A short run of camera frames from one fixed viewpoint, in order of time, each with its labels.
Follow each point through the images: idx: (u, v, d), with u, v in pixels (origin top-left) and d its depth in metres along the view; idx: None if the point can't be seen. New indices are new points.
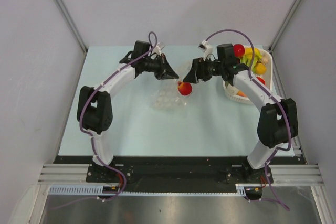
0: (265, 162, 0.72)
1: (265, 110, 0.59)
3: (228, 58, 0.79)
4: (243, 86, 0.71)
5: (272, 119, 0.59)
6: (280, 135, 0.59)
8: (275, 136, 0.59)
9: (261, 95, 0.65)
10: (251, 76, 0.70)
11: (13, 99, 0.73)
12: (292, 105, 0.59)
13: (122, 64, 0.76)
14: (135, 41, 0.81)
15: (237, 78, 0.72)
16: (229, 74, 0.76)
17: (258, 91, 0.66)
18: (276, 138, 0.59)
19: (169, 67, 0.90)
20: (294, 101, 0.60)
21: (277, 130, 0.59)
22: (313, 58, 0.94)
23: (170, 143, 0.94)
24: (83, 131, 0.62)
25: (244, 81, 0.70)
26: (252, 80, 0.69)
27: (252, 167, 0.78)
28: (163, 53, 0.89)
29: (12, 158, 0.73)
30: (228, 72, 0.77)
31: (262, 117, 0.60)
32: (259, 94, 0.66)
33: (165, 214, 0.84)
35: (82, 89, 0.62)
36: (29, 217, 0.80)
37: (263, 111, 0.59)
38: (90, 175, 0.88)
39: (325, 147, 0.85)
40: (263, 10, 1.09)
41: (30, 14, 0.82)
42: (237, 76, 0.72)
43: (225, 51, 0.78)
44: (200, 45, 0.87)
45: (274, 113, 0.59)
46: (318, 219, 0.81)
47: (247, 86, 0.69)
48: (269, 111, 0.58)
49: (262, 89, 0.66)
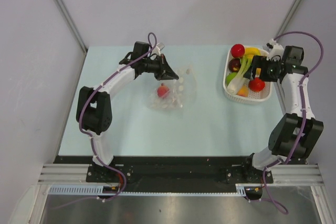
0: (265, 166, 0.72)
1: (286, 117, 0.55)
3: (292, 57, 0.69)
4: (286, 88, 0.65)
5: (287, 129, 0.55)
6: (286, 146, 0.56)
8: (280, 145, 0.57)
9: (295, 103, 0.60)
10: (301, 84, 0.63)
11: (13, 99, 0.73)
12: (318, 128, 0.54)
13: (121, 65, 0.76)
14: (134, 42, 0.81)
15: (287, 76, 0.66)
16: (283, 70, 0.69)
17: (296, 99, 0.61)
18: (280, 148, 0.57)
19: (168, 67, 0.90)
20: (323, 127, 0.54)
21: (286, 142, 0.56)
22: (313, 58, 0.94)
23: (171, 143, 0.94)
24: (82, 131, 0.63)
25: (293, 83, 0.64)
26: (300, 86, 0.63)
27: (253, 165, 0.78)
28: (163, 54, 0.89)
29: (12, 159, 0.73)
30: (283, 66, 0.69)
31: (280, 123, 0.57)
32: (294, 102, 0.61)
33: (165, 214, 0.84)
35: (82, 89, 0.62)
36: (29, 217, 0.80)
37: (284, 117, 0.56)
38: (90, 175, 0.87)
39: (325, 147, 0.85)
40: (263, 10, 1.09)
41: (30, 14, 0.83)
42: (289, 75, 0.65)
43: (291, 50, 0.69)
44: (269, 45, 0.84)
45: (293, 125, 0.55)
46: (318, 220, 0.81)
47: (290, 89, 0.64)
48: (288, 119, 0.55)
49: (301, 98, 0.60)
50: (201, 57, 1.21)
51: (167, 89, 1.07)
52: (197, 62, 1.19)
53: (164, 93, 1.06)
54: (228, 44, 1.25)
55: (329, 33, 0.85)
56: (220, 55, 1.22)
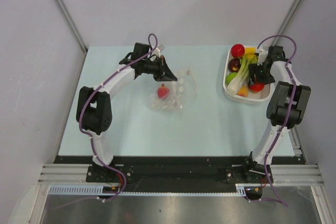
0: (266, 152, 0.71)
1: (279, 84, 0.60)
3: (275, 53, 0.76)
4: (276, 71, 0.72)
5: (280, 95, 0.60)
6: (281, 112, 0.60)
8: (276, 112, 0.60)
9: (284, 77, 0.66)
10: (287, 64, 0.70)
11: (13, 99, 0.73)
12: (306, 92, 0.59)
13: (121, 65, 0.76)
14: (135, 42, 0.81)
15: (274, 64, 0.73)
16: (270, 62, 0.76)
17: (285, 75, 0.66)
18: (276, 115, 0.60)
19: (168, 70, 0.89)
20: (310, 91, 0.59)
21: (281, 107, 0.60)
22: (313, 58, 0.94)
23: (171, 143, 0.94)
24: (82, 131, 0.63)
25: (279, 66, 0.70)
26: (286, 66, 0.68)
27: (253, 159, 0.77)
28: (162, 55, 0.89)
29: (11, 158, 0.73)
30: (270, 59, 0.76)
31: (273, 91, 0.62)
32: (284, 76, 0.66)
33: (165, 213, 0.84)
35: (82, 89, 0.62)
36: (29, 217, 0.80)
37: (277, 85, 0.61)
38: (90, 175, 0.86)
39: (325, 147, 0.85)
40: (263, 11, 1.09)
41: (30, 14, 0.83)
42: (274, 62, 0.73)
43: (273, 47, 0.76)
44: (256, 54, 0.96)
45: (284, 90, 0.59)
46: (318, 219, 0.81)
47: (279, 70, 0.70)
48: (280, 86, 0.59)
49: (289, 75, 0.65)
50: (201, 56, 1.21)
51: (168, 90, 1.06)
52: (197, 62, 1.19)
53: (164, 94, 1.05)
54: (228, 43, 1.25)
55: (329, 33, 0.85)
56: (220, 55, 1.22)
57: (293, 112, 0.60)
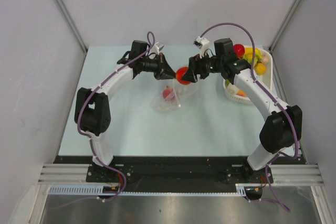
0: (268, 164, 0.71)
1: (272, 120, 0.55)
3: (227, 53, 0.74)
4: (243, 86, 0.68)
5: (277, 129, 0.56)
6: (284, 142, 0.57)
8: (279, 144, 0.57)
9: (266, 100, 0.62)
10: (255, 78, 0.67)
11: (13, 99, 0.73)
12: (299, 113, 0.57)
13: (118, 65, 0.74)
14: (133, 41, 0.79)
15: (239, 77, 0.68)
16: (230, 72, 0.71)
17: (262, 96, 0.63)
18: (281, 146, 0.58)
19: (168, 66, 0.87)
20: (300, 108, 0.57)
21: (283, 139, 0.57)
22: (313, 58, 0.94)
23: (170, 143, 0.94)
24: (81, 133, 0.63)
25: (248, 81, 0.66)
26: (255, 81, 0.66)
27: (253, 169, 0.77)
28: (161, 52, 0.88)
29: (11, 159, 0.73)
30: (228, 68, 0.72)
31: (269, 126, 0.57)
32: (261, 97, 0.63)
33: (165, 214, 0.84)
35: (80, 91, 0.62)
36: (29, 217, 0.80)
37: (269, 120, 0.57)
38: (90, 175, 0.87)
39: (325, 148, 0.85)
40: (263, 10, 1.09)
41: (31, 15, 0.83)
42: (239, 75, 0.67)
43: (224, 46, 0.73)
44: (195, 43, 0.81)
45: (281, 123, 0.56)
46: (318, 219, 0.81)
47: (249, 88, 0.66)
48: (275, 120, 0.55)
49: (268, 95, 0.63)
50: None
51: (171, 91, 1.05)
52: None
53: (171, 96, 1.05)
54: None
55: (329, 33, 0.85)
56: None
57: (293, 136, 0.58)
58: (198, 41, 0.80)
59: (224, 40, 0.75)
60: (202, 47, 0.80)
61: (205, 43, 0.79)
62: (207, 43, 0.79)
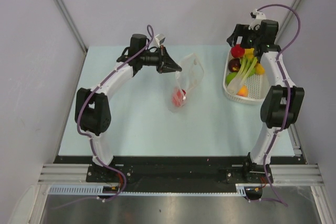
0: (265, 153, 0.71)
1: (272, 89, 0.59)
3: (267, 34, 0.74)
4: (266, 63, 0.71)
5: (274, 99, 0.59)
6: (277, 115, 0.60)
8: (272, 116, 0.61)
9: (277, 76, 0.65)
10: (278, 58, 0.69)
11: (13, 99, 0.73)
12: (301, 93, 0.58)
13: (119, 63, 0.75)
14: (130, 36, 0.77)
15: (265, 54, 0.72)
16: (260, 51, 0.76)
17: (277, 73, 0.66)
18: (273, 118, 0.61)
19: (169, 59, 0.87)
20: (304, 91, 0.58)
21: (277, 112, 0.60)
22: (313, 57, 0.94)
23: (171, 143, 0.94)
24: (82, 133, 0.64)
25: (270, 60, 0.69)
26: (277, 61, 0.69)
27: (252, 161, 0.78)
28: (162, 45, 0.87)
29: (11, 159, 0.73)
30: (260, 48, 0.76)
31: (268, 95, 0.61)
32: (276, 74, 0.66)
33: (165, 213, 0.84)
35: (79, 91, 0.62)
36: (29, 217, 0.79)
37: (270, 89, 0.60)
38: (90, 175, 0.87)
39: (325, 147, 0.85)
40: (263, 10, 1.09)
41: (31, 15, 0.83)
42: (266, 53, 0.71)
43: (266, 28, 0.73)
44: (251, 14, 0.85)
45: (279, 95, 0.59)
46: (318, 219, 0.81)
47: (270, 64, 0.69)
48: (274, 91, 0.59)
49: (281, 73, 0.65)
50: (201, 56, 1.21)
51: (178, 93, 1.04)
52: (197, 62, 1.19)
53: (178, 102, 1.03)
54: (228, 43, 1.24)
55: (329, 33, 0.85)
56: (220, 55, 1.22)
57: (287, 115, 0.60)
58: (254, 13, 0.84)
59: (272, 22, 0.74)
60: (255, 20, 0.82)
61: (258, 18, 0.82)
62: (262, 18, 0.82)
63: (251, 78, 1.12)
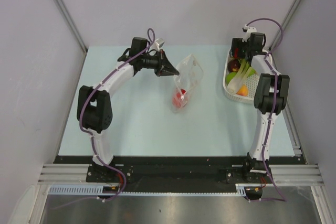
0: (263, 145, 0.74)
1: (261, 76, 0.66)
3: (255, 42, 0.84)
4: (256, 64, 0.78)
5: (263, 86, 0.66)
6: (268, 100, 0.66)
8: (264, 100, 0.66)
9: (265, 70, 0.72)
10: (265, 57, 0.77)
11: (13, 100, 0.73)
12: (287, 80, 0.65)
13: (119, 62, 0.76)
14: (133, 38, 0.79)
15: (254, 57, 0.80)
16: (250, 56, 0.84)
17: (265, 67, 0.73)
18: (264, 103, 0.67)
19: (168, 63, 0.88)
20: (290, 77, 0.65)
21: (268, 97, 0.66)
22: (312, 58, 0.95)
23: (171, 142, 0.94)
24: (83, 130, 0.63)
25: (259, 60, 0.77)
26: (265, 60, 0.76)
27: (252, 157, 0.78)
28: (162, 49, 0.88)
29: (12, 159, 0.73)
30: (249, 54, 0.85)
31: (258, 83, 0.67)
32: (264, 68, 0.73)
33: (165, 213, 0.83)
35: (81, 88, 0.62)
36: (29, 217, 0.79)
37: (260, 77, 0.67)
38: (90, 175, 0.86)
39: (324, 147, 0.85)
40: (263, 10, 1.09)
41: (30, 15, 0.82)
42: (255, 56, 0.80)
43: (254, 39, 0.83)
44: (243, 30, 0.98)
45: (268, 82, 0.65)
46: (318, 220, 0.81)
47: (259, 63, 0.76)
48: (264, 78, 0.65)
49: (269, 66, 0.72)
50: (201, 56, 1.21)
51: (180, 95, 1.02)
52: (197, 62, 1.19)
53: (179, 103, 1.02)
54: (228, 43, 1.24)
55: (329, 32, 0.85)
56: (220, 55, 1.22)
57: (277, 100, 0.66)
58: (245, 28, 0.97)
59: (259, 33, 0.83)
60: (247, 33, 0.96)
61: (250, 31, 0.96)
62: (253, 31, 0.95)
63: (250, 77, 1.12)
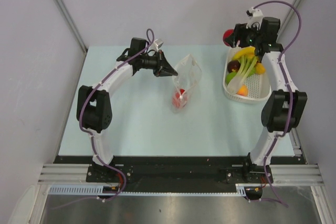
0: (265, 156, 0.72)
1: (274, 95, 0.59)
3: (269, 32, 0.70)
4: (267, 65, 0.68)
5: (276, 105, 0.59)
6: (278, 120, 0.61)
8: (273, 120, 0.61)
9: (279, 80, 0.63)
10: (280, 60, 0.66)
11: (13, 100, 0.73)
12: (303, 99, 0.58)
13: (119, 62, 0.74)
14: (132, 38, 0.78)
15: (267, 55, 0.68)
16: (262, 50, 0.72)
17: (279, 76, 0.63)
18: (274, 123, 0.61)
19: (167, 63, 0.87)
20: (306, 96, 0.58)
21: (278, 117, 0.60)
22: (313, 59, 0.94)
23: (171, 142, 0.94)
24: (82, 130, 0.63)
25: (272, 61, 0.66)
26: (279, 62, 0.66)
27: (252, 162, 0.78)
28: (160, 50, 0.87)
29: (12, 159, 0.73)
30: (261, 47, 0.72)
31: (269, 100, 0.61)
32: (277, 76, 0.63)
33: (165, 213, 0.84)
35: (81, 88, 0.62)
36: (29, 217, 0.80)
37: (273, 94, 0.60)
38: (90, 175, 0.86)
39: (324, 147, 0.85)
40: (264, 10, 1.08)
41: (30, 15, 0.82)
42: (268, 53, 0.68)
43: (268, 27, 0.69)
44: (248, 12, 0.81)
45: (281, 100, 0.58)
46: (318, 220, 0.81)
47: (271, 66, 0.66)
48: (276, 96, 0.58)
49: (283, 76, 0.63)
50: (201, 56, 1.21)
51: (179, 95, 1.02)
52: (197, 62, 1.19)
53: (178, 103, 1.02)
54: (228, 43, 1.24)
55: (329, 32, 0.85)
56: (220, 55, 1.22)
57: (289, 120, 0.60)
58: (251, 11, 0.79)
59: (273, 19, 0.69)
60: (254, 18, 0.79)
61: (256, 16, 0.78)
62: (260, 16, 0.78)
63: (250, 77, 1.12)
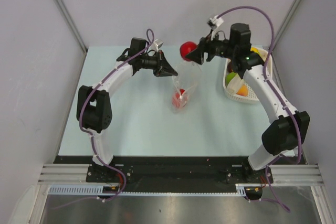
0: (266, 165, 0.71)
1: (277, 125, 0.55)
3: (242, 44, 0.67)
4: (253, 84, 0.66)
5: (281, 134, 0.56)
6: (285, 146, 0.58)
8: (280, 147, 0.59)
9: (275, 102, 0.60)
10: (266, 77, 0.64)
11: (13, 99, 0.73)
12: (306, 120, 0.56)
13: (119, 62, 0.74)
14: (132, 38, 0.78)
15: (250, 74, 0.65)
16: (241, 64, 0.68)
17: (273, 97, 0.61)
18: (281, 149, 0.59)
19: (167, 64, 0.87)
20: (308, 115, 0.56)
21: (284, 143, 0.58)
22: (313, 59, 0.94)
23: (170, 142, 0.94)
24: (82, 130, 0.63)
25: (258, 80, 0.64)
26: (266, 80, 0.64)
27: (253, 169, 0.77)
28: (160, 50, 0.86)
29: (12, 159, 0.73)
30: (239, 62, 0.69)
31: (273, 130, 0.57)
32: (272, 99, 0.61)
33: (165, 213, 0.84)
35: (81, 88, 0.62)
36: (29, 217, 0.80)
37: (275, 124, 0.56)
38: (90, 175, 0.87)
39: (324, 148, 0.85)
40: (263, 10, 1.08)
41: (30, 15, 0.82)
42: (250, 72, 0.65)
43: (242, 39, 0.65)
44: (208, 23, 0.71)
45: (286, 128, 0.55)
46: (318, 220, 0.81)
47: (261, 87, 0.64)
48: (281, 126, 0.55)
49: (276, 96, 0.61)
50: None
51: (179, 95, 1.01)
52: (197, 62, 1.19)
53: (178, 103, 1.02)
54: None
55: (329, 32, 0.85)
56: None
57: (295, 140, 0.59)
58: (213, 22, 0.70)
59: (243, 29, 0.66)
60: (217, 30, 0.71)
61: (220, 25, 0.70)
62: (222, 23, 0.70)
63: None
